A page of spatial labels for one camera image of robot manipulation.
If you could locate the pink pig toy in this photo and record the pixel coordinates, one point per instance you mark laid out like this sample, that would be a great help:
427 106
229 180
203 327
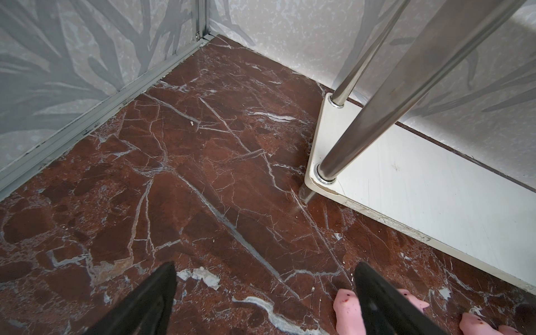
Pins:
348 312
473 325

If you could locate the white two-tier shelf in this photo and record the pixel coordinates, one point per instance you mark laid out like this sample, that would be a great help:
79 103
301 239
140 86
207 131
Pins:
365 159

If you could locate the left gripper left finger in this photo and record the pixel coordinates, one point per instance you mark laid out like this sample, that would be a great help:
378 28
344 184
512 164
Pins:
146 310

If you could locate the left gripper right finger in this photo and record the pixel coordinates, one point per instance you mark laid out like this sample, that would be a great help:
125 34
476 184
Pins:
385 310

